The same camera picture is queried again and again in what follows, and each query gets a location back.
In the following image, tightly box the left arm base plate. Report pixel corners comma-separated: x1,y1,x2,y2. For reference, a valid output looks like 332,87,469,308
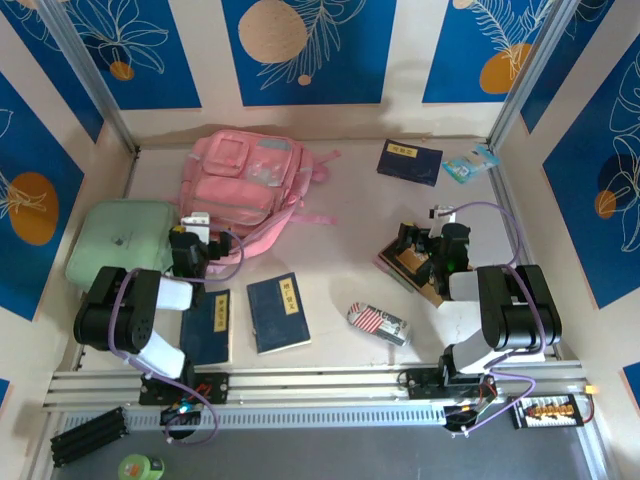
138,372,230,406

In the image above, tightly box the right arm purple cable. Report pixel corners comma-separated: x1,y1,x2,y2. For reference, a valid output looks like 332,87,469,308
452,201,547,436

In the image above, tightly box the black ribbed block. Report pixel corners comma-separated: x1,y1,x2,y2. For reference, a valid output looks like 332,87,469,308
49,405,127,469

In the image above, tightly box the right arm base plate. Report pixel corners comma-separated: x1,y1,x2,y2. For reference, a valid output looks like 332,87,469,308
405,367,496,401

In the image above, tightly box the aluminium mounting rail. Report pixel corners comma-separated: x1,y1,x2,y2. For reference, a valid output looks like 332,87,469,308
42,359,589,414

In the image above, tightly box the navy book with star print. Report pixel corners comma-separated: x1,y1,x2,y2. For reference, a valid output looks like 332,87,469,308
375,138,444,188

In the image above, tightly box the black power distribution board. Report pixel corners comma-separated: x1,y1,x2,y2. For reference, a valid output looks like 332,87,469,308
508,393,585,430

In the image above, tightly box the flag print pencil case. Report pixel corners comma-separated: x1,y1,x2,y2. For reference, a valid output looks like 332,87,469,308
346,302,413,347

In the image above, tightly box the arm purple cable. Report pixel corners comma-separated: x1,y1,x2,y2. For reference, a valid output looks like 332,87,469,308
452,201,547,436
102,228,245,447

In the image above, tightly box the aluminium frame post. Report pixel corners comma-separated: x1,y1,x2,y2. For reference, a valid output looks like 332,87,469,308
37,0,141,154
487,0,591,151

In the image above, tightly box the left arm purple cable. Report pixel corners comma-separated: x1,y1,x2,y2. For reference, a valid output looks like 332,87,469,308
102,228,245,447

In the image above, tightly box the brown gold spell manual book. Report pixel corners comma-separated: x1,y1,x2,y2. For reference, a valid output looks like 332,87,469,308
375,238,451,309

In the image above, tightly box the wide blue yellow-label book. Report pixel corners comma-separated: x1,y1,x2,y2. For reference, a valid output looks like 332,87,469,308
246,272,312,356

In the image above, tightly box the mint green zip case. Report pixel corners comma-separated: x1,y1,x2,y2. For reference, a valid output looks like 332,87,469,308
64,199,180,304

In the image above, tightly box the green tape roll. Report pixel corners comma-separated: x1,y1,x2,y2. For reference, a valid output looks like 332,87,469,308
118,453,165,480

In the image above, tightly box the pink backpack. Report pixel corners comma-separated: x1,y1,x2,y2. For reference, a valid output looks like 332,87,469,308
177,129,341,274

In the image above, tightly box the grey slotted cable duct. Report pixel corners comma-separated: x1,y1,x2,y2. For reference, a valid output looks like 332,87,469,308
62,403,449,434

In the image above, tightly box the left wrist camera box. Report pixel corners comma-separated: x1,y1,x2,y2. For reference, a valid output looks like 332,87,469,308
179,211,212,242

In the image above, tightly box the small circuit board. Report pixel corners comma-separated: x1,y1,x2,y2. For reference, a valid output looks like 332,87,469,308
159,402,204,427
443,404,484,432

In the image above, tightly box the narrow blue yellow-label book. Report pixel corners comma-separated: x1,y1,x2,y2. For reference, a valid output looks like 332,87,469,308
179,288,234,367

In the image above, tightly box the blue white tissue pack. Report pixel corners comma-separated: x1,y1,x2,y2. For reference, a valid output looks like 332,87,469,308
442,145,501,185

